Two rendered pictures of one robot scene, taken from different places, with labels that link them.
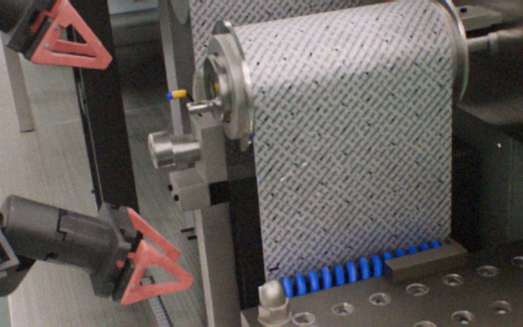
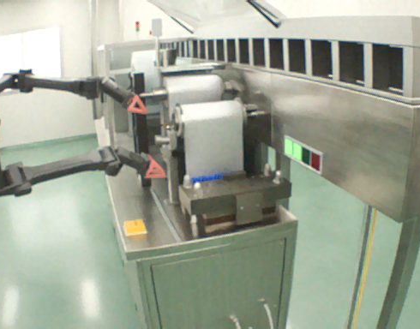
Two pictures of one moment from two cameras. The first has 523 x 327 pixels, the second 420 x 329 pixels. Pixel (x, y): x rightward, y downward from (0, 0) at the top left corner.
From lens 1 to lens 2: 0.62 m
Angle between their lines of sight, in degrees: 6
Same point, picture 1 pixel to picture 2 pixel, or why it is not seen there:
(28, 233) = (123, 155)
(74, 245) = (134, 160)
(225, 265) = (175, 176)
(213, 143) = (173, 138)
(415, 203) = (231, 158)
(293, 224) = (195, 162)
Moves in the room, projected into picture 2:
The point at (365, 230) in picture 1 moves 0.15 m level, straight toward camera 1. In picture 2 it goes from (216, 165) to (213, 179)
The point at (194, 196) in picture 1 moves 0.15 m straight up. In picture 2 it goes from (167, 153) to (165, 116)
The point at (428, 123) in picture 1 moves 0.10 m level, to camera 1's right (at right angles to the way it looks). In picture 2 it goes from (235, 134) to (260, 134)
